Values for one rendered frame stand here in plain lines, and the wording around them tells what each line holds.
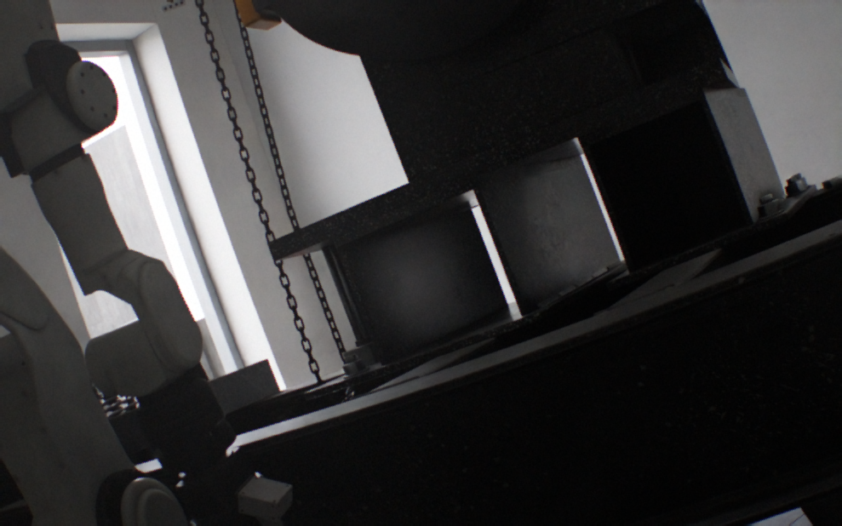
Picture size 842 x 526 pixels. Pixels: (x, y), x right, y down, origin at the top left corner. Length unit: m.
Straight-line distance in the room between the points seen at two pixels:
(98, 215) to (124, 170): 8.30
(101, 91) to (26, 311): 0.26
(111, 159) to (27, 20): 8.23
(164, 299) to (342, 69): 3.35
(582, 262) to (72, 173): 0.96
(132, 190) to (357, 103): 5.20
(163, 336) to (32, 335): 0.20
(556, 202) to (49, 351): 0.89
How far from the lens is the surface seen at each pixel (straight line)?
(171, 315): 1.12
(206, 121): 4.38
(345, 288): 1.87
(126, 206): 9.28
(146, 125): 4.35
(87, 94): 1.13
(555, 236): 1.77
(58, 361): 1.27
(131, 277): 1.10
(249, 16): 1.63
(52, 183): 1.12
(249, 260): 4.27
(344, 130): 4.42
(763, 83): 3.89
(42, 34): 1.15
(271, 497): 1.14
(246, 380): 2.33
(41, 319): 1.25
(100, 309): 8.65
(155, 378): 1.13
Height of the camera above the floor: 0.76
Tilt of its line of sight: 2 degrees up
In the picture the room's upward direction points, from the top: 21 degrees counter-clockwise
